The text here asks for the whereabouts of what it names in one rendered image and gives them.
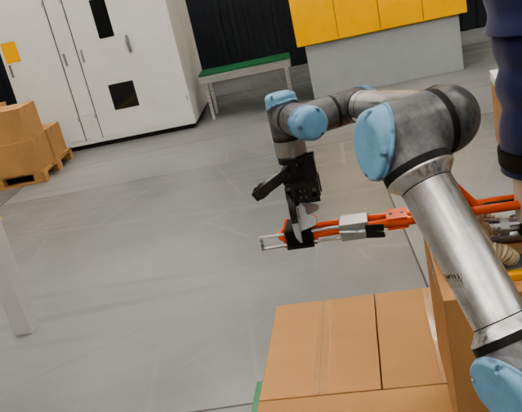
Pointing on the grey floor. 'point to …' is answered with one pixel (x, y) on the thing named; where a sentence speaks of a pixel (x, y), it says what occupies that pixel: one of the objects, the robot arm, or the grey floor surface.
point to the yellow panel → (377, 41)
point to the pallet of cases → (21, 145)
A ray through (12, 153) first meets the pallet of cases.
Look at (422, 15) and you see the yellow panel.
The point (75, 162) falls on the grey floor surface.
